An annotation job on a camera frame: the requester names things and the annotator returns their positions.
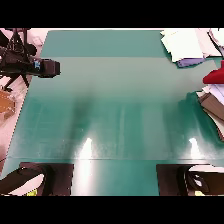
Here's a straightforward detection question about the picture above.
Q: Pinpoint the purple garment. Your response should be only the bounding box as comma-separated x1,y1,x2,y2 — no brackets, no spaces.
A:
176,57,206,69

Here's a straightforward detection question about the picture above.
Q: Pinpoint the white garment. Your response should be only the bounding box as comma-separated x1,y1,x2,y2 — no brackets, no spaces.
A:
196,83,224,105
160,28,205,63

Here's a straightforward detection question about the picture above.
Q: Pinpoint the red garment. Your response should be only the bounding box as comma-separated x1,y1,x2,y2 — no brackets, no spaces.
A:
202,59,224,85

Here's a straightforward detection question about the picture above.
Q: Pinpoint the pale pink garment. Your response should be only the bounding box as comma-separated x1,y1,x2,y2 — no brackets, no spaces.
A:
195,28,224,58

